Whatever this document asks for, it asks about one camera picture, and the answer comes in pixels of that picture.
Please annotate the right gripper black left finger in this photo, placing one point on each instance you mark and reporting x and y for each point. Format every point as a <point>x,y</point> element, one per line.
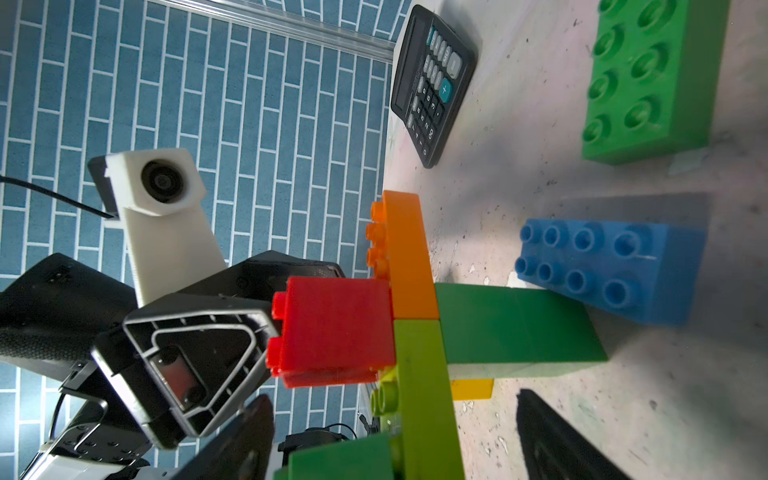
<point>241,451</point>

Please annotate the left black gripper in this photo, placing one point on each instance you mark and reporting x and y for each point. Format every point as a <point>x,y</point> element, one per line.
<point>150,376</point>

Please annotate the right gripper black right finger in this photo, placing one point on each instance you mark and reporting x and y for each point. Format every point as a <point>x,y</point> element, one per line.
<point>553,449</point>

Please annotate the lime long lego brick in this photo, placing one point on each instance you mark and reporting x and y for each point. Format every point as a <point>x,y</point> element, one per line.
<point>414,402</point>

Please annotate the red square lego brick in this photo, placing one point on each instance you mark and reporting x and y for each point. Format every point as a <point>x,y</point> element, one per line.
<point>334,331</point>

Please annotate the orange long lego brick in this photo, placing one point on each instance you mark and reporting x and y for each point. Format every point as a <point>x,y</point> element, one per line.
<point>398,254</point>

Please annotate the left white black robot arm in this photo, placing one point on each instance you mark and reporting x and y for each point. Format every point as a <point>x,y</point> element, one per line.
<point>155,463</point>

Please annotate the yellow lego brick right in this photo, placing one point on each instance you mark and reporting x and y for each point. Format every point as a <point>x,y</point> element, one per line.
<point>472,389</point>

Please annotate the light blue long lego brick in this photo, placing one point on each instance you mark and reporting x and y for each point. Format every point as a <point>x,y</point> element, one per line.
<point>644,272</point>

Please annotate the dark green long lego brick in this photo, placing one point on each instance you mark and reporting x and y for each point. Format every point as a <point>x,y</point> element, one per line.
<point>655,72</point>

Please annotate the black desk calculator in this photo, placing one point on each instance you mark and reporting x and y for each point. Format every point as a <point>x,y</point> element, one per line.
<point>433,73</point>

